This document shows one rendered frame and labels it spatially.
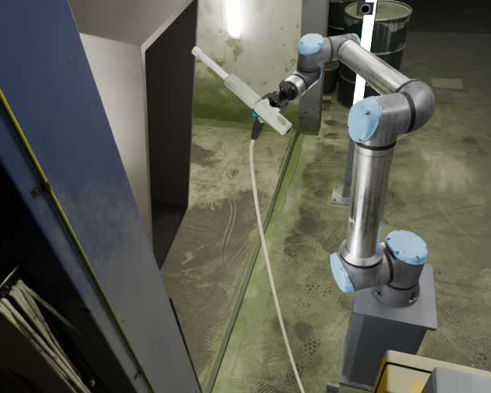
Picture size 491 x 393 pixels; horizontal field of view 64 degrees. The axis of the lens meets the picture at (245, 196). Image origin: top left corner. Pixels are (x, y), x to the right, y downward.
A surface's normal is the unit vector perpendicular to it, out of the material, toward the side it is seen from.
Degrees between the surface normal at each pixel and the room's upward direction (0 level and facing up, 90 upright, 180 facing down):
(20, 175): 90
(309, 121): 90
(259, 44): 90
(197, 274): 0
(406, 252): 5
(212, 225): 0
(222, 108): 90
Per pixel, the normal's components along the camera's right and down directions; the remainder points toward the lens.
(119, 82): -0.18, 0.65
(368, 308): -0.07, -0.75
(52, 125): 0.96, 0.14
